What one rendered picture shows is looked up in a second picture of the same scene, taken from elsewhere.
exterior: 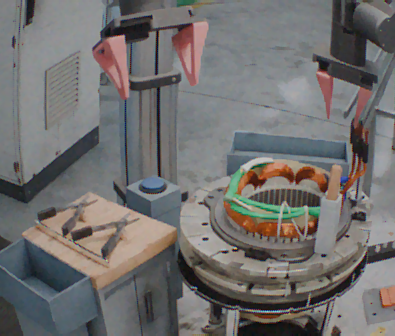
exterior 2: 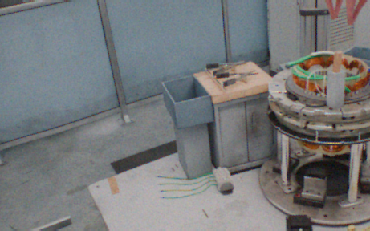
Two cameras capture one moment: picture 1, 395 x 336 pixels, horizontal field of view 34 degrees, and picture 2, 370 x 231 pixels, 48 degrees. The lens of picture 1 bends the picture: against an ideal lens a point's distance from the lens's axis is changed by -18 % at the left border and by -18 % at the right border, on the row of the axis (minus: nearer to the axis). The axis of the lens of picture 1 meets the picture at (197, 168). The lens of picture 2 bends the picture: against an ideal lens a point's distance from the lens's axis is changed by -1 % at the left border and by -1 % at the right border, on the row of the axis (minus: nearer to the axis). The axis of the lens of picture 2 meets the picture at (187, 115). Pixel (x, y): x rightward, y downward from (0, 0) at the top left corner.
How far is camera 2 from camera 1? 0.51 m
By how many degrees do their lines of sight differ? 37
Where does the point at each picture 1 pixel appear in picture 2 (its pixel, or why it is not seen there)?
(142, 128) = (306, 38)
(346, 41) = not seen: outside the picture
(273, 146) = not seen: outside the picture
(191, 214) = (282, 74)
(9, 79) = (294, 12)
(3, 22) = not seen: outside the picture
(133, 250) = (245, 87)
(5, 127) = (290, 44)
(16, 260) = (184, 87)
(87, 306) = (205, 113)
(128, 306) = (238, 120)
